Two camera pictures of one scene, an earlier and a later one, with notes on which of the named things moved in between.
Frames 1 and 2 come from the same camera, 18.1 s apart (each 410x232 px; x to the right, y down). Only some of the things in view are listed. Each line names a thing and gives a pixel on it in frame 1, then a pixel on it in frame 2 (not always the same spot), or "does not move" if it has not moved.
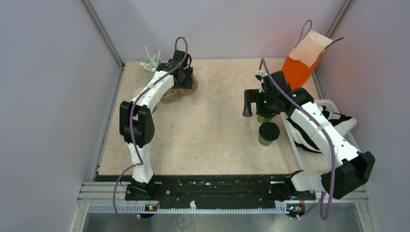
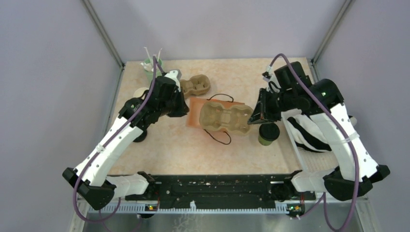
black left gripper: x=188 y=83 → x=183 y=109
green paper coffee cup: x=264 y=142 does not move
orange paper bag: x=302 y=61 → x=195 y=104
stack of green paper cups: x=138 y=91 does not move
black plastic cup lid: x=269 y=131 does not move
